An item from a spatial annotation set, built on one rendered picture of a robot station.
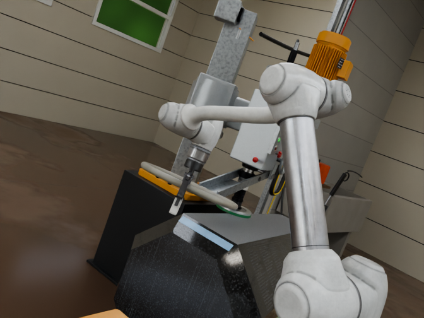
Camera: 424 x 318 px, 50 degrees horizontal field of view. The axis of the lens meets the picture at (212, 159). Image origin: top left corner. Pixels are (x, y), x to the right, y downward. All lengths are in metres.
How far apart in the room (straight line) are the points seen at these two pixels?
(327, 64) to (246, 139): 0.92
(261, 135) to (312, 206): 1.35
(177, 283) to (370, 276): 1.11
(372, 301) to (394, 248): 6.04
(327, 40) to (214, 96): 0.85
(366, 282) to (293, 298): 0.26
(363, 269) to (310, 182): 0.29
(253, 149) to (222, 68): 0.77
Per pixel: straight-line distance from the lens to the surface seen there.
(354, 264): 1.37
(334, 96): 1.45
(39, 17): 8.17
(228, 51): 3.14
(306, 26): 8.62
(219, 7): 3.10
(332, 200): 5.29
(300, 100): 1.31
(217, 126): 1.84
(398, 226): 7.36
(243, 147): 2.59
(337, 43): 3.23
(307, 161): 1.28
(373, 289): 1.36
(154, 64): 9.67
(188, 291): 2.20
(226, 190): 2.34
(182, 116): 1.71
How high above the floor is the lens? 1.44
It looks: 8 degrees down
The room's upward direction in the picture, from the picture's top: 20 degrees clockwise
